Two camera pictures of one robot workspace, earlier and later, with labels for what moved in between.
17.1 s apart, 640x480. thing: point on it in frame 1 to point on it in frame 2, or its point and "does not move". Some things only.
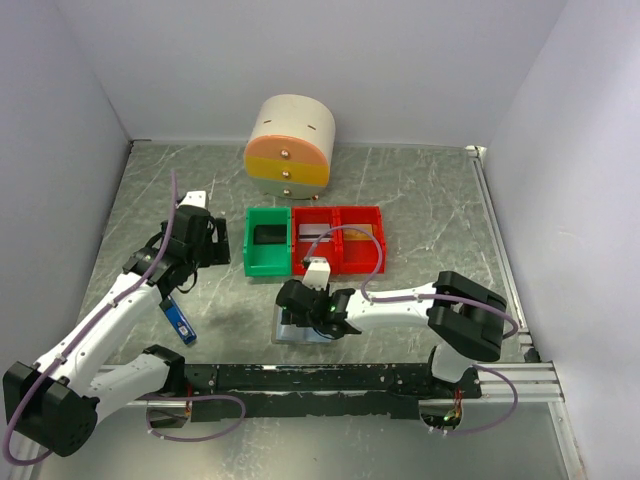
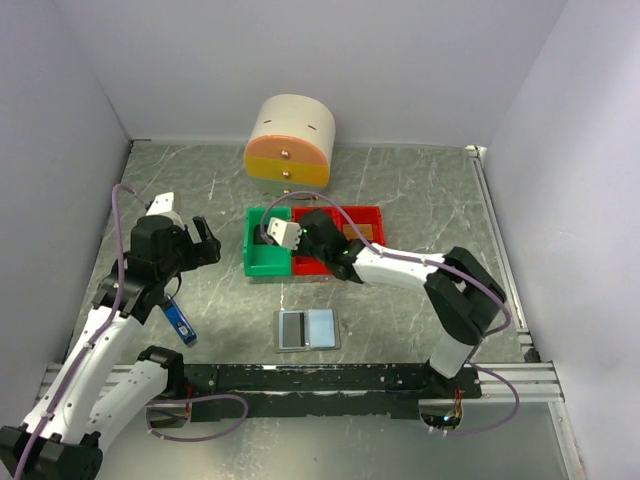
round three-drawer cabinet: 289,154 does not move
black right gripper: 291,319 to 300,245
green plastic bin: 267,260 does not move
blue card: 177,319 does not move
